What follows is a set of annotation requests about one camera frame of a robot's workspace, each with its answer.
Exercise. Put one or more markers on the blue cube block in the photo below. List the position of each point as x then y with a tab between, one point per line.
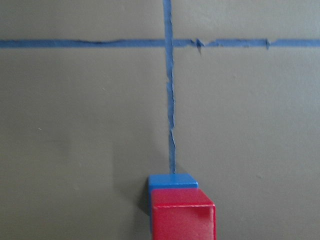
169	181

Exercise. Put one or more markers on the red cube block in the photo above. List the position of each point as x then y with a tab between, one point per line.
182	214

